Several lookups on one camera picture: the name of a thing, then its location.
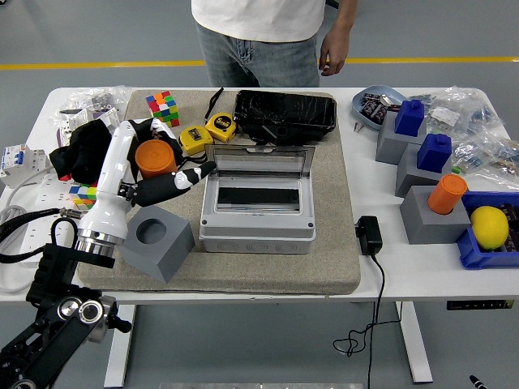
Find person's left hand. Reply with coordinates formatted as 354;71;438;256
319;38;350;77

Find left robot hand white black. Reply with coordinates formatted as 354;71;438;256
77;118;217;246

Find orange cylinder battery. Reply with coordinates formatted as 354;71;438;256
134;140;178;179
427;174;469;215

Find grey holder block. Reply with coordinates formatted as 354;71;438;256
399;185;474;246
395;141;453;199
375;111;427;165
118;204;196;284

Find transparent hinged box lid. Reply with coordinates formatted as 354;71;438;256
204;143;316;182

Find blue battery block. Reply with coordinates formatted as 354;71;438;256
416;134;453;172
394;99;426;137

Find black cloth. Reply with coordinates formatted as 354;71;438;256
49;119;113;183

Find multicolour puzzle cube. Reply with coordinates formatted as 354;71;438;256
68;182;98;211
145;90;181;129

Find white purple packaged item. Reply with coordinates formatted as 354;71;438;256
54;107;122;147

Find dark printed packets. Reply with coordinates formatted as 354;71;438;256
359;92;401;122

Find light blue bowl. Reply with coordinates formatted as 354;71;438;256
351;83;410;131

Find white power strip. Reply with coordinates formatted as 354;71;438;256
18;173;97;254

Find white table leg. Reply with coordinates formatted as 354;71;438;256
103;304;137;388
395;301;433;384

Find black plastic tray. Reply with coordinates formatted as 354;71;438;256
233;89;338;143

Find clear bag with dark parts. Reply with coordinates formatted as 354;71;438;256
66;85;133;113

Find black table control panel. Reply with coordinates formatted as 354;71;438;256
446;299;513;311

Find person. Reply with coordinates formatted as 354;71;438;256
190;0;360;88

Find yellow tape measure small label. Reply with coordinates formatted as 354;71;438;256
177;126;214;167

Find white circuit breaker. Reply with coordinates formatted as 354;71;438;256
0;142;54;190

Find yellow tape measure 5m label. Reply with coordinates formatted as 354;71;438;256
204;87;238;143

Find blue plastic bin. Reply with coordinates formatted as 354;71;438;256
454;190;519;271

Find yellow lemon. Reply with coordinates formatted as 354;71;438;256
470;205;509;250

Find clear bags of small parts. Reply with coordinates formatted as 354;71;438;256
409;85;519;179

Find grey-brown table mat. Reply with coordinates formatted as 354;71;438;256
76;89;362;293

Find black power adapter plug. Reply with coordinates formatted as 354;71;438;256
354;216;384;256

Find black mounting bracket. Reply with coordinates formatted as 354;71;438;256
247;123;305;147

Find white power strip cable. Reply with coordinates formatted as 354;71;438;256
0;173;54;293

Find black adapter cord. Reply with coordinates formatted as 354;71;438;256
332;253;403;389

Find grey electrical enclosure box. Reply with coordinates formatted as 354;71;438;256
198;169;317;255

